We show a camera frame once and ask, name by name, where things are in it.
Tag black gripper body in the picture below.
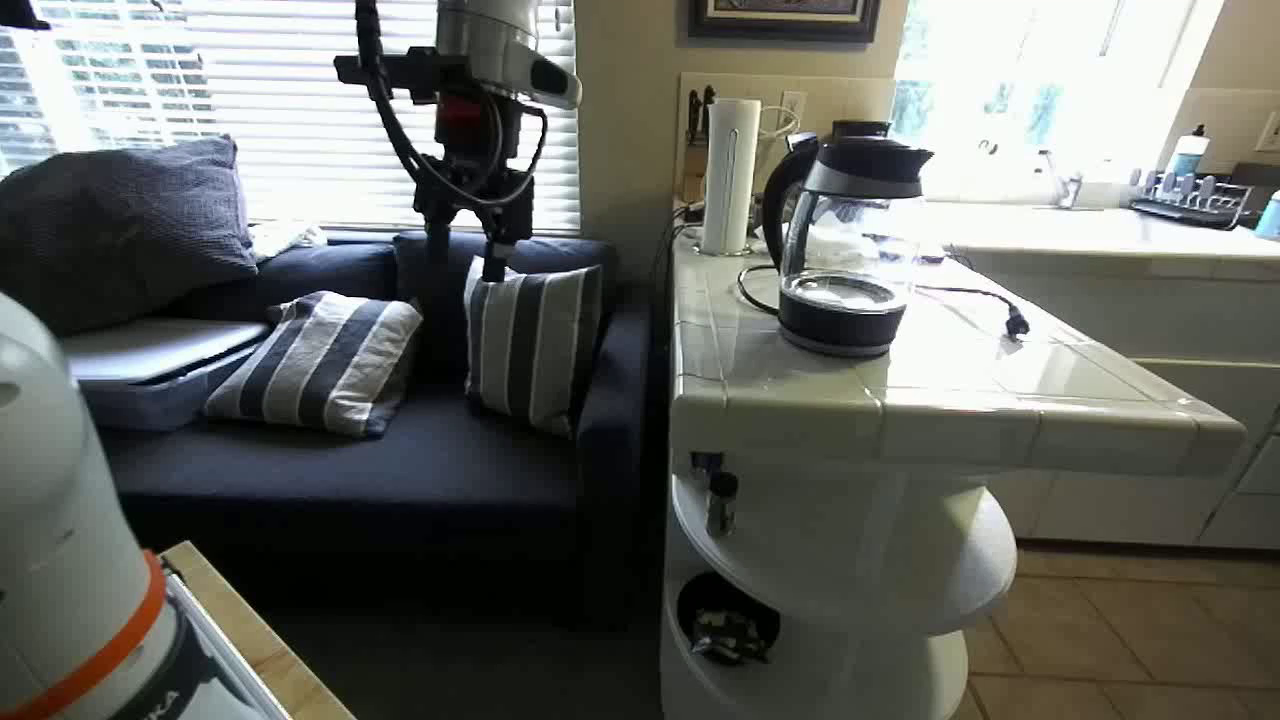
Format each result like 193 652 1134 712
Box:
407 86 541 231

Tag glass electric kettle black base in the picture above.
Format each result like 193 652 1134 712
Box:
761 115 938 362

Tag blue white striped pillow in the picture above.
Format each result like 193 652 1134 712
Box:
200 288 428 445
461 250 606 440

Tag white window blinds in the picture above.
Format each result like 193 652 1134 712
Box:
0 0 585 231

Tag wooden knife block with knives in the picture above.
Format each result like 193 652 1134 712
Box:
674 85 720 207

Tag white paper towel roll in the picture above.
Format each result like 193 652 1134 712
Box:
700 97 763 260

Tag dark blue sofa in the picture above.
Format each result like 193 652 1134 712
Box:
50 227 669 630

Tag grey closed laptop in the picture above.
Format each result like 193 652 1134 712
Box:
57 313 278 400

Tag large dark blue cushion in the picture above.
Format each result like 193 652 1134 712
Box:
0 130 263 339

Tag dark bowl with items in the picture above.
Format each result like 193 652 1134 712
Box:
671 569 782 666

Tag wooden robot mounting board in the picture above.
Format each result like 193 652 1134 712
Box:
154 537 361 720

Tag white rounded shelf unit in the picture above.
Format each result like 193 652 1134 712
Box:
661 448 1019 720

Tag white kitchen cabinets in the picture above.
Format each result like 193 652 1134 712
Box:
933 237 1280 556

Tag dark dish rack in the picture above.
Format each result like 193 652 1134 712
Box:
1127 168 1258 237

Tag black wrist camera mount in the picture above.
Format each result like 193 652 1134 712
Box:
331 43 449 105

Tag dark framed wall picture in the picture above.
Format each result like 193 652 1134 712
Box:
684 0 884 47

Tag black kettle power cord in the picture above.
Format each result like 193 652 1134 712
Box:
733 254 1035 343

